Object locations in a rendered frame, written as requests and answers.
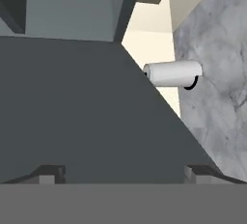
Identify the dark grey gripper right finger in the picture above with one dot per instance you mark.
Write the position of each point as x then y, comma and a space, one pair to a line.
199, 172

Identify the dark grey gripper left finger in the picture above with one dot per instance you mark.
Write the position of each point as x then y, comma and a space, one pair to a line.
51, 172

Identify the black paper towel holder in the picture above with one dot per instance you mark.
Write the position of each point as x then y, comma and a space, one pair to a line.
192, 85

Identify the white paper towel roll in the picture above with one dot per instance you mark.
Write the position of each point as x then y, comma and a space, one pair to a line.
173, 72

